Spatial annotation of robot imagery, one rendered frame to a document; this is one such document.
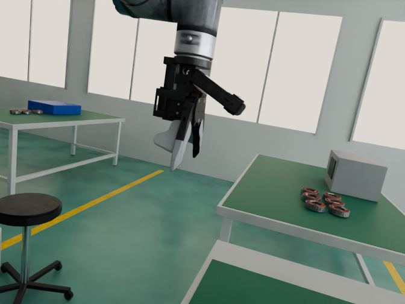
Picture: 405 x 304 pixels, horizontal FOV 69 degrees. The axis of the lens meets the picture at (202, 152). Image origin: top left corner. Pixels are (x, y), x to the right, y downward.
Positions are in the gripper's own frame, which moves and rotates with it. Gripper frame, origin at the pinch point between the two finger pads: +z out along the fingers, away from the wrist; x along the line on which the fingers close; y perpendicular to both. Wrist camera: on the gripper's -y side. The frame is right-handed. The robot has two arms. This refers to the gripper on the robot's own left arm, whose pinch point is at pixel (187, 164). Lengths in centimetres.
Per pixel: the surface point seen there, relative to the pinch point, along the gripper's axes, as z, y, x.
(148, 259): 115, 57, -140
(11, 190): 105, 216, -167
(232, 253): 40, -10, -46
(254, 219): 43, -14, -87
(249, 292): 40, -18, -26
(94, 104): 34, 301, -416
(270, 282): 40, -24, -34
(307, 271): 41, -36, -47
